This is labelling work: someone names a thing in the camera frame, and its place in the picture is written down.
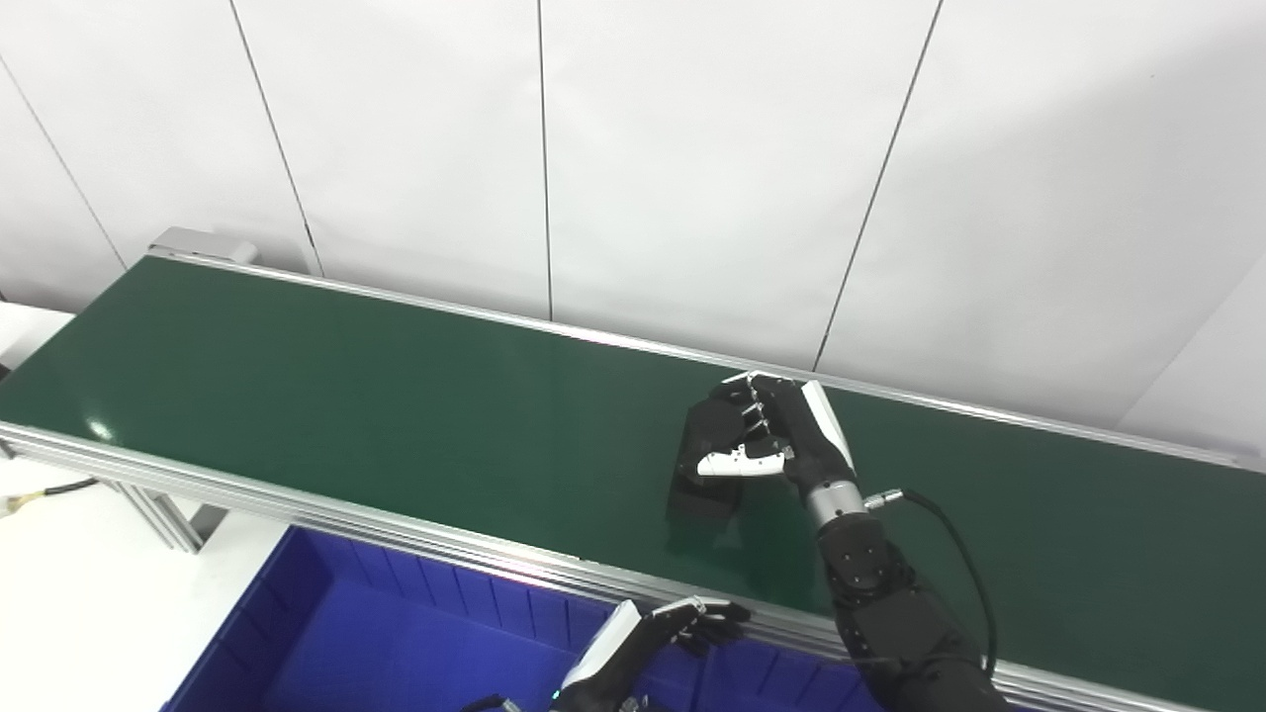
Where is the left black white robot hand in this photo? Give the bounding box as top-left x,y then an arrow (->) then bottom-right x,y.
557,596 -> 753,712

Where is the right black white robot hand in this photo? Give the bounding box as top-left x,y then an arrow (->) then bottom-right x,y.
695,371 -> 859,495

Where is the black cylinder block part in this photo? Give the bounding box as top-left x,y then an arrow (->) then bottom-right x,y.
668,391 -> 782,525

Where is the green conveyor belt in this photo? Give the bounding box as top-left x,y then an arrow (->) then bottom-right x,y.
0,227 -> 1266,712

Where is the aluminium conveyor leg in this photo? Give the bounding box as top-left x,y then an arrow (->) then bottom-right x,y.
107,480 -> 230,555

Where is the grey conveyor end housing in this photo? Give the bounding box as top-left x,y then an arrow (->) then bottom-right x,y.
148,226 -> 261,267

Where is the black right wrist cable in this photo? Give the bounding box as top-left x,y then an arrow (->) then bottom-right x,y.
868,488 -> 998,683

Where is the black cable yellow connector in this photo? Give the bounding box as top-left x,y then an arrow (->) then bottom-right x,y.
0,478 -> 100,519

